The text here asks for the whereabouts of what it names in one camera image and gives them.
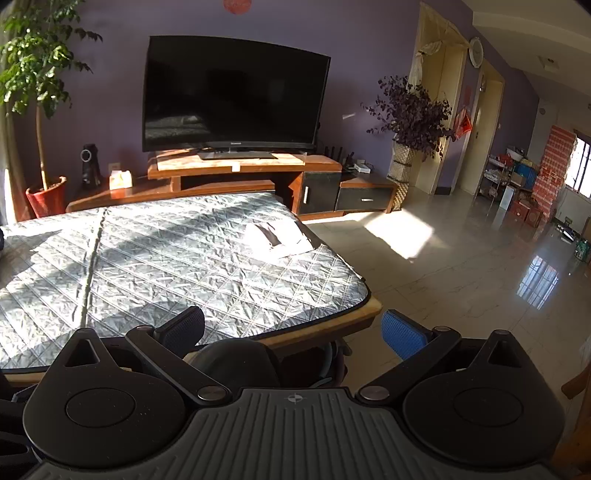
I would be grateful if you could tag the black router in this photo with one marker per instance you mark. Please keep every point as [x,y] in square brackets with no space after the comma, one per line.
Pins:
[333,156]

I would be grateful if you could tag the black television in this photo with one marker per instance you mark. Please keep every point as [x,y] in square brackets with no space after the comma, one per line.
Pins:
[231,92]

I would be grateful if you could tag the white wall clock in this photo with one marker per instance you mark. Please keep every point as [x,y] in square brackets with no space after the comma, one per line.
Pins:
[476,50]

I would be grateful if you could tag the green potted tree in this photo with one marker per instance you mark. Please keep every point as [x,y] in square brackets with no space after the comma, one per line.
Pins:
[32,60]

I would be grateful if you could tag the orange tissue box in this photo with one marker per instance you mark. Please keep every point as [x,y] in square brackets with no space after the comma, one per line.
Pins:
[120,180]

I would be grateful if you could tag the red plant pot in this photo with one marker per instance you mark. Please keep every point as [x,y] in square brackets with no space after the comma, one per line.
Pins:
[46,198]

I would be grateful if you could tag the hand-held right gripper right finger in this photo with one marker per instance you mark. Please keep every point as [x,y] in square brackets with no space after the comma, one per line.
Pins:
[406,334]

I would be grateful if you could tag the purple leafed plant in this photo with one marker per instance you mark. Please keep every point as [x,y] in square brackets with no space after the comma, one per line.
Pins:
[411,115]

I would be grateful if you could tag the cream door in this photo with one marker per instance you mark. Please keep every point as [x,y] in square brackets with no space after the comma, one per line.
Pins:
[450,129]
[487,138]

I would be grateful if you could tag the white wall socket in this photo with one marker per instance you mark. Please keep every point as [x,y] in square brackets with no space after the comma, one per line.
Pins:
[113,167]

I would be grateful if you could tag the brick patterned column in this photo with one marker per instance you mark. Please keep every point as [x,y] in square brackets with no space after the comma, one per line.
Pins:
[554,170]

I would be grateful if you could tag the light pink pants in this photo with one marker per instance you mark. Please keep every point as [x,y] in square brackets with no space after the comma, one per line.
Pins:
[277,237]

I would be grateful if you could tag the green bottles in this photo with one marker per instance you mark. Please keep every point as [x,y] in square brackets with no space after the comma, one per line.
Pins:
[582,250]

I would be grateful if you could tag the white hanging cloth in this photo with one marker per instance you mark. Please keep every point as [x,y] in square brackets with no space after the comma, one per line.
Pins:
[427,55]

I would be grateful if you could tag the dark rounded object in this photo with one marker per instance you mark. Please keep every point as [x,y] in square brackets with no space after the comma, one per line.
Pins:
[235,364]

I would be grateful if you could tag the grey quilted mat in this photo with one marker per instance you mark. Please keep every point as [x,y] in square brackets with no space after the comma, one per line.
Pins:
[161,277]

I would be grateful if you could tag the metal storage rack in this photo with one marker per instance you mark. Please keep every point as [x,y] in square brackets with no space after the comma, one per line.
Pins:
[505,173]

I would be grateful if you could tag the white box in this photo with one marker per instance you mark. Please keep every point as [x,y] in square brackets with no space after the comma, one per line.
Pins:
[362,167]

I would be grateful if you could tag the wicker vase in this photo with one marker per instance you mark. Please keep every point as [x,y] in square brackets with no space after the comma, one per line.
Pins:
[400,175]

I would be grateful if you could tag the black speaker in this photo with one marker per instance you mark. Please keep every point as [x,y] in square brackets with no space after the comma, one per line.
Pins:
[91,166]

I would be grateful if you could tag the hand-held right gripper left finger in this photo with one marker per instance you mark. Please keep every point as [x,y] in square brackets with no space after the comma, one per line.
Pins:
[184,330]

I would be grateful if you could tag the red round wall decoration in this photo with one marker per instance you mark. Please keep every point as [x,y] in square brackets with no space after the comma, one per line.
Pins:
[236,5]

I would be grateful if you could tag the window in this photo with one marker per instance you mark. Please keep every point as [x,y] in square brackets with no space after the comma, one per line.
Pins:
[581,166]

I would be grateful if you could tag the red hanging decoration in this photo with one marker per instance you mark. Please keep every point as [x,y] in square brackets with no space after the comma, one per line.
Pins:
[462,125]

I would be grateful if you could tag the wooden tv stand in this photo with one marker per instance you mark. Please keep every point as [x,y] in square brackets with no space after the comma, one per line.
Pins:
[258,167]

